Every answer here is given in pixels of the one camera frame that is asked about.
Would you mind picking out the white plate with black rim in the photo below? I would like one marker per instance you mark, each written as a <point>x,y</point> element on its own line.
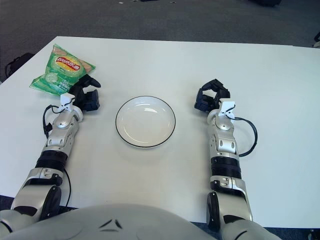
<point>145,122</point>

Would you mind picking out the grey robot torso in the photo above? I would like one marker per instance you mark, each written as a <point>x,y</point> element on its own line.
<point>112,225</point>

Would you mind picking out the office chair base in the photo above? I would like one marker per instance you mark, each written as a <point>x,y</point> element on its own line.
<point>317,41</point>

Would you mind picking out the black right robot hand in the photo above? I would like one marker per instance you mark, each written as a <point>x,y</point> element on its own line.
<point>203,102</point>

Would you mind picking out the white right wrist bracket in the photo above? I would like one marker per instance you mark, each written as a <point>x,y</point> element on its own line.
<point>227,107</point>

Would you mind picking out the green potato chip bag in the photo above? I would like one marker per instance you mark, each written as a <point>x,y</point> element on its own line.
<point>62,67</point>

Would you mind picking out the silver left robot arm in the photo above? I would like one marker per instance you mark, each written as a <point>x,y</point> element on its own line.
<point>60,125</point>

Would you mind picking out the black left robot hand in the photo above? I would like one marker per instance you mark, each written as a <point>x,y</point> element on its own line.
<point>92,100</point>

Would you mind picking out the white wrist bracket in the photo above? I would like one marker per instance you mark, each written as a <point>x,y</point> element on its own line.
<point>227,107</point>
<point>67,101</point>

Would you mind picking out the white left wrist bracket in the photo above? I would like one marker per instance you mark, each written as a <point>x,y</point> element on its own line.
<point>67,101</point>

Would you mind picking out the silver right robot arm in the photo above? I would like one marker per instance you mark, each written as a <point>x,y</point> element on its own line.
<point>225,145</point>

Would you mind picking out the black bag on floor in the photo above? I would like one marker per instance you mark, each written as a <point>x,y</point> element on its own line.
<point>17,62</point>

